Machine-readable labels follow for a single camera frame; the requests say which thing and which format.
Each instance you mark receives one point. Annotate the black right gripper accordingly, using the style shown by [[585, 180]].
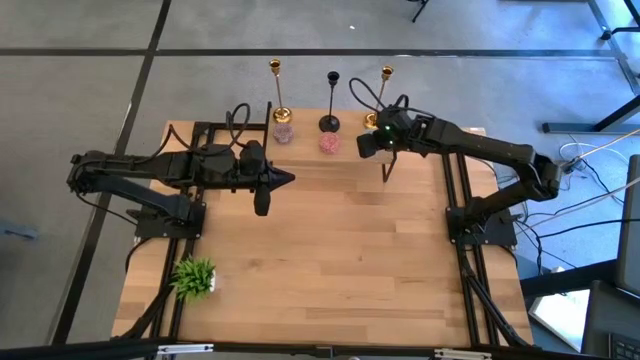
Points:
[[400, 130]]

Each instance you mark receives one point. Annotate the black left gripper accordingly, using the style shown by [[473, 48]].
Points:
[[230, 167]]

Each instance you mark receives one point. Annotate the gold candlestick holder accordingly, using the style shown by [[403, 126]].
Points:
[[387, 72], [283, 114]]

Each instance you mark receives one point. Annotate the pink patterned candle tin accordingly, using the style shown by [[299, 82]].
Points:
[[329, 143]]

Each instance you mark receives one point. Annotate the black candlestick holder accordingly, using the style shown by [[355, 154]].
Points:
[[329, 124]]

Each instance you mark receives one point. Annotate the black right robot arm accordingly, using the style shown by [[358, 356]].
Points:
[[500, 147]]

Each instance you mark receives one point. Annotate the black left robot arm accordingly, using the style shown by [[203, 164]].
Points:
[[125, 165]]

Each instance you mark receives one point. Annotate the wooden shelf with black legs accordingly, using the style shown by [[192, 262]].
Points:
[[345, 150]]

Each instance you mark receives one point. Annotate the black chair leg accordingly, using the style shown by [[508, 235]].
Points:
[[420, 10]]

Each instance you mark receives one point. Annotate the green plant in white pot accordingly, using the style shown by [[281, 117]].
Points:
[[192, 277]]

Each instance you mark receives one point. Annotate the black rig crossbar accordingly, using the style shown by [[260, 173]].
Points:
[[380, 351]]

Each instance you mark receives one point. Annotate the white flat panel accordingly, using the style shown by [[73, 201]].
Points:
[[560, 315]]

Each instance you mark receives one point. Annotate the grey computer monitor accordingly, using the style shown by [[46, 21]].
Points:
[[631, 225]]

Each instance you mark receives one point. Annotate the black desk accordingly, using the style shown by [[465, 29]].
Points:
[[600, 320]]

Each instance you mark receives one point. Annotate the black keyboard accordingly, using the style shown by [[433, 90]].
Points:
[[625, 347]]

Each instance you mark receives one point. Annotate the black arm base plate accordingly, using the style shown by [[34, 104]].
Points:
[[500, 235], [150, 227]]

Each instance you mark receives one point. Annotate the black neighbouring table frame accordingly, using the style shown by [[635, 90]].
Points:
[[570, 128]]

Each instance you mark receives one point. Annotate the silver metal bracket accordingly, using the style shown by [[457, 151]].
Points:
[[462, 353], [185, 348]]

